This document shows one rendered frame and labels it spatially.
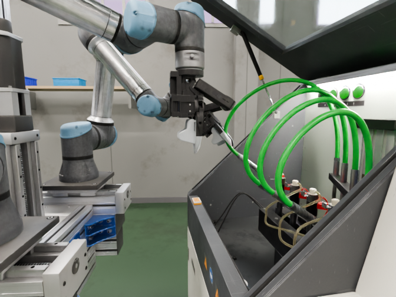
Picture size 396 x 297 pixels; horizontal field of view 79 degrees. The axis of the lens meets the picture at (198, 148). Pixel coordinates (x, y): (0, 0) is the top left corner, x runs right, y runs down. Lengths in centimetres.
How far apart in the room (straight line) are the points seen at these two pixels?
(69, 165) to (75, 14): 59
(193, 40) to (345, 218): 49
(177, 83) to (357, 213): 47
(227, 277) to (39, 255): 44
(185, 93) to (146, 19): 18
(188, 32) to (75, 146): 65
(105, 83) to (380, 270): 107
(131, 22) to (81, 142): 60
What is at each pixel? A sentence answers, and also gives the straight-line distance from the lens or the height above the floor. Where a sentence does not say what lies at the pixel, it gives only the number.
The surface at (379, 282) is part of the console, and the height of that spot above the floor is 102.
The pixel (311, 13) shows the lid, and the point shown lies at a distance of 91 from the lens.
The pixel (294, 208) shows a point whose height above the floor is 110.
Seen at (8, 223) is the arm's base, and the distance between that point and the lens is 68.
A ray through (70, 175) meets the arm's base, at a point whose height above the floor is 107.
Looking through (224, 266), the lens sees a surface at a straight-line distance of 64.
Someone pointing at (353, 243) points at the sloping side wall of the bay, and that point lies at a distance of 55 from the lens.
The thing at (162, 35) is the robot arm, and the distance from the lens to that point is 61.
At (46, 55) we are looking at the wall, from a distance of 400.
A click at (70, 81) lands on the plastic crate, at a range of 330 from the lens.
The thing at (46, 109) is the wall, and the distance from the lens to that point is 396.
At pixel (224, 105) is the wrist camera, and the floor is 133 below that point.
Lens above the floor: 131
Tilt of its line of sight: 8 degrees down
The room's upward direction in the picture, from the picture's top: straight up
